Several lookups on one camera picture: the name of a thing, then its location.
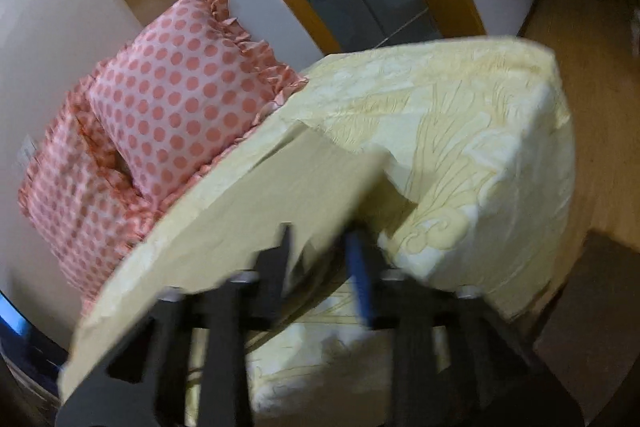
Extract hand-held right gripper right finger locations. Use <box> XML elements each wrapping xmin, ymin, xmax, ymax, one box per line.
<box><xmin>347</xmin><ymin>231</ymin><xmax>587</xmax><ymax>427</ymax></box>

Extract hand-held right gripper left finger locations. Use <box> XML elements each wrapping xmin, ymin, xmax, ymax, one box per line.
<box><xmin>55</xmin><ymin>223</ymin><xmax>296</xmax><ymax>427</ymax></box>

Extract beige pants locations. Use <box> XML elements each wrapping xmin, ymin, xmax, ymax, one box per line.
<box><xmin>57</xmin><ymin>121</ymin><xmax>390</xmax><ymax>402</ymax></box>

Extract bed with yellow patterned sheet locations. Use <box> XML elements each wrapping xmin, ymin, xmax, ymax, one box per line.
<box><xmin>59</xmin><ymin>36</ymin><xmax>574</xmax><ymax>427</ymax></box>

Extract pink polka dot pillow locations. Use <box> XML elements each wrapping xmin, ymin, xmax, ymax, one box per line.
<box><xmin>17</xmin><ymin>61</ymin><xmax>167</xmax><ymax>304</ymax></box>
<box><xmin>87</xmin><ymin>0</ymin><xmax>309</xmax><ymax>208</ymax></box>

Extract dark blue object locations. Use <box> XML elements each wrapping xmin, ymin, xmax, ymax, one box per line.
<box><xmin>0</xmin><ymin>299</ymin><xmax>68</xmax><ymax>389</ymax></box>

